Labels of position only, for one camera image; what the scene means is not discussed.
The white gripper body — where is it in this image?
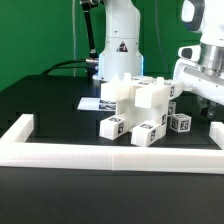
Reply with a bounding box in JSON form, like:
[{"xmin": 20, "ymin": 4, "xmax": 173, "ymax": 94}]
[{"xmin": 173, "ymin": 59, "xmax": 224, "ymax": 105}]

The white chair seat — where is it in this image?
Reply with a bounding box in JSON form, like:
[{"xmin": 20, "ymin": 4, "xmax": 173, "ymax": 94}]
[{"xmin": 115, "ymin": 99, "xmax": 169, "ymax": 136}]

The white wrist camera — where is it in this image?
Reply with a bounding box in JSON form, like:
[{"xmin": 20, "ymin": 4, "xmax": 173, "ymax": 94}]
[{"xmin": 178, "ymin": 45, "xmax": 201, "ymax": 62}]

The white chair back part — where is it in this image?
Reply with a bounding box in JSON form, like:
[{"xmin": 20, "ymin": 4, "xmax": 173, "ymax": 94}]
[{"xmin": 134, "ymin": 77, "xmax": 184, "ymax": 109}]

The white tag base sheet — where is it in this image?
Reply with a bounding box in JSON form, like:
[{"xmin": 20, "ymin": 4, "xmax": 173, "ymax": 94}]
[{"xmin": 78, "ymin": 97, "xmax": 116, "ymax": 111}]

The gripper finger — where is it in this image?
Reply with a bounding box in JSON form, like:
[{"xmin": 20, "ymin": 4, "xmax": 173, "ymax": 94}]
[{"xmin": 197, "ymin": 96, "xmax": 216, "ymax": 118}]

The black cable on table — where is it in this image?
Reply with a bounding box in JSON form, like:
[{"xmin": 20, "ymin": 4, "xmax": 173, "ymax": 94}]
[{"xmin": 40, "ymin": 59, "xmax": 88, "ymax": 77}]

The white U-shaped fence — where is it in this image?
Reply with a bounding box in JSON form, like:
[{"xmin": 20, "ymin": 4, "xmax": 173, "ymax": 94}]
[{"xmin": 0, "ymin": 114, "xmax": 224, "ymax": 174}]

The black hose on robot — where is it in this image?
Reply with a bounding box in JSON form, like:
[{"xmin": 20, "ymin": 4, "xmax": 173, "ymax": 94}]
[{"xmin": 79, "ymin": 0, "xmax": 100, "ymax": 69}]

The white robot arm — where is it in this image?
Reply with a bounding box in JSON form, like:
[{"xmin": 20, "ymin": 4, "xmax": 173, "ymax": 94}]
[{"xmin": 94, "ymin": 0, "xmax": 224, "ymax": 106}]

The white long chair part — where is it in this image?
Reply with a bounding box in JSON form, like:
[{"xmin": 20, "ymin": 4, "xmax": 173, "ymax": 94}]
[{"xmin": 101, "ymin": 73, "xmax": 131, "ymax": 102}]

